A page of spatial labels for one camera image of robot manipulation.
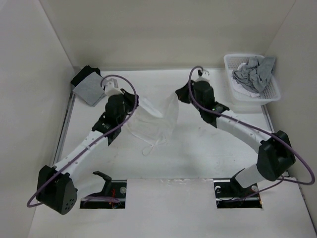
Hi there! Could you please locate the white tank top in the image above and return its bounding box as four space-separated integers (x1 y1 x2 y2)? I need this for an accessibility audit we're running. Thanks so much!
127 93 179 156

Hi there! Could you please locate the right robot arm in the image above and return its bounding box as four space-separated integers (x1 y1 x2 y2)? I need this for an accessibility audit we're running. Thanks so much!
175 81 296 196

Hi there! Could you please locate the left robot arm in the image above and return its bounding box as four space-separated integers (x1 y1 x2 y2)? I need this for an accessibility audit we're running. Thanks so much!
35 89 139 215

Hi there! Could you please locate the folded grey tank top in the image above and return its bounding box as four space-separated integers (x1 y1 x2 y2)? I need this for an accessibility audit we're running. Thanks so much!
73 72 105 107

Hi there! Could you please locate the folded black tank top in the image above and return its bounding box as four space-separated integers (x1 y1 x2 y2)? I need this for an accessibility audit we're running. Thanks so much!
70 65 101 87

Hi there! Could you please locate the grey crumpled tank top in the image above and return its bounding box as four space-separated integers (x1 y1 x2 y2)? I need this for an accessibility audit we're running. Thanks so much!
232 57 276 93

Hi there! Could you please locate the white garment in basket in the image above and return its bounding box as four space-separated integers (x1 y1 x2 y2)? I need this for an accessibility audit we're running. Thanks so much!
231 63 262 98

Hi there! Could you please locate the white plastic basket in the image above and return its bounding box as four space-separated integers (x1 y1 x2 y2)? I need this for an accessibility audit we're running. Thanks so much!
223 54 281 106

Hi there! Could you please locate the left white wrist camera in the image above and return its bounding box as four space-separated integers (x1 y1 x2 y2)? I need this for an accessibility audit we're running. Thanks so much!
101 78 123 97

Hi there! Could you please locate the left metal table rail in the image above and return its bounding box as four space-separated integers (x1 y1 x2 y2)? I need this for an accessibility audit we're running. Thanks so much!
49 92 76 166

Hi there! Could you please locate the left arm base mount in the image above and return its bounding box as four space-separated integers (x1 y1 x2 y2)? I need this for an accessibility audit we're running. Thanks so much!
80 171 127 209

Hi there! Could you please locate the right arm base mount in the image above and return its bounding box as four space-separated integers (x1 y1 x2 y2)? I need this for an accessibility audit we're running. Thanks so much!
213 178 262 209

